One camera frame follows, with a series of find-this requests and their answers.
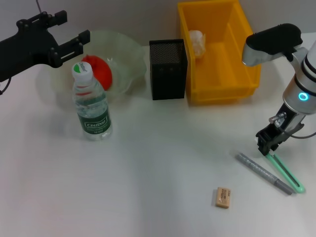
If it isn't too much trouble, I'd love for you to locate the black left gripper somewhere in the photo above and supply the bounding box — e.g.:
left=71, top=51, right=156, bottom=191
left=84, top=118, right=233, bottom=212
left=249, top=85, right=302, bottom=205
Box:
left=0, top=10, right=90, bottom=82

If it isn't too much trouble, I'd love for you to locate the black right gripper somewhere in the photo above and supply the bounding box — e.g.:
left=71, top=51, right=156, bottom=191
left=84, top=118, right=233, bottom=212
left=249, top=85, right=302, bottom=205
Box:
left=256, top=102, right=307, bottom=157

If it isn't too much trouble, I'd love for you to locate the grey marker pen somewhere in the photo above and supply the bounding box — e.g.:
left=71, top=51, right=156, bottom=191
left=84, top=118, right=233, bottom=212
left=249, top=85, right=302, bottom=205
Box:
left=235, top=152, right=294, bottom=196

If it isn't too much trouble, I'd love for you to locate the mint green utility knife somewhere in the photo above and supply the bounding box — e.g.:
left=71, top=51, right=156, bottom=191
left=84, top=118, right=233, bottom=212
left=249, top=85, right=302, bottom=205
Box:
left=265, top=152, right=306, bottom=195

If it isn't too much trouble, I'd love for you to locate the orange fruit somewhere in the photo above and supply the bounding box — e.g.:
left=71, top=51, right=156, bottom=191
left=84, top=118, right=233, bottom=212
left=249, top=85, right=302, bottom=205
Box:
left=80, top=54, right=114, bottom=91

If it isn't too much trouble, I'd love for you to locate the beige eraser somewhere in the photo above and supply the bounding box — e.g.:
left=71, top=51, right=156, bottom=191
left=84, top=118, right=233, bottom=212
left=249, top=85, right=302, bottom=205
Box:
left=211, top=187, right=232, bottom=209

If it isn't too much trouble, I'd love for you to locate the clear green-label water bottle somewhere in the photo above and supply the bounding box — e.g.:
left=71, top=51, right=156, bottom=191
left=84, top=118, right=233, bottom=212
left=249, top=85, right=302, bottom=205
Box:
left=71, top=61, right=114, bottom=142

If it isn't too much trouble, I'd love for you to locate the white paper ball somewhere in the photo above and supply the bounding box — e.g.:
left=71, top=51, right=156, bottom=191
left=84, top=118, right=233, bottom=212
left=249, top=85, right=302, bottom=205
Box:
left=189, top=29, right=207, bottom=60

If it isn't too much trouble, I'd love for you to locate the pale green glass fruit plate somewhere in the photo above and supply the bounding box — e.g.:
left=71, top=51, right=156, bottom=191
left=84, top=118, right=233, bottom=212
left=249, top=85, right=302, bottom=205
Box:
left=36, top=30, right=148, bottom=105

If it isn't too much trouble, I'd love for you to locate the black mesh pen holder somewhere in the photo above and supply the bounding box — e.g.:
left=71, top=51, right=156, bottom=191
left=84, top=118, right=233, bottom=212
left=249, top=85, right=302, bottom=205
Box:
left=149, top=39, right=188, bottom=101

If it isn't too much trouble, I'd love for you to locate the yellow plastic bin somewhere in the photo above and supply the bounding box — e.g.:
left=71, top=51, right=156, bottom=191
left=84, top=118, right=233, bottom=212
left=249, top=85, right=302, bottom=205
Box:
left=177, top=0, right=262, bottom=106

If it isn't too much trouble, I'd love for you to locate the thin right arm cable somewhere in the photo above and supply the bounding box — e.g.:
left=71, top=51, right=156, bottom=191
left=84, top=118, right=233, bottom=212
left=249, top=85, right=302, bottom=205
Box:
left=278, top=124, right=316, bottom=139

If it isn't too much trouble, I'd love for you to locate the thin arm cable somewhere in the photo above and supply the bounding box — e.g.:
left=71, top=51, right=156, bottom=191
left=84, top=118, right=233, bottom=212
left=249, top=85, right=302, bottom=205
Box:
left=278, top=124, right=316, bottom=139
left=0, top=77, right=12, bottom=96

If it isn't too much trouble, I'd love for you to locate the thin left arm cable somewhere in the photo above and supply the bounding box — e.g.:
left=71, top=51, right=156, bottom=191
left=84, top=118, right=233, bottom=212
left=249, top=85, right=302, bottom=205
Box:
left=0, top=77, right=12, bottom=96

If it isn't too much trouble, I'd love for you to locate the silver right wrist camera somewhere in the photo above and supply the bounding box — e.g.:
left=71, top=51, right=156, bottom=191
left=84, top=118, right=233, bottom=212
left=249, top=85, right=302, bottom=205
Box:
left=241, top=23, right=304, bottom=67

